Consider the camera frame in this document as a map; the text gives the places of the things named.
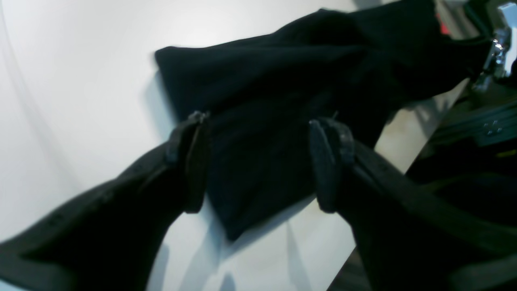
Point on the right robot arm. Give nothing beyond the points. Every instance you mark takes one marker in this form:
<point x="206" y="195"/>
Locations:
<point x="480" y="39"/>

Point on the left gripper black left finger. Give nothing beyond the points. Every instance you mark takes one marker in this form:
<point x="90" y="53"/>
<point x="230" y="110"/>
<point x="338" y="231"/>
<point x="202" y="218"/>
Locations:
<point x="107" y="238"/>

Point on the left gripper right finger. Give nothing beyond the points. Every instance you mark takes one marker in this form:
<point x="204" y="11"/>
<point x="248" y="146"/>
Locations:
<point x="408" y="238"/>

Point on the black t-shirt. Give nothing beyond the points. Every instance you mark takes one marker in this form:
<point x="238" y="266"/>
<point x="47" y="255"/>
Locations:
<point x="261" y="93"/>

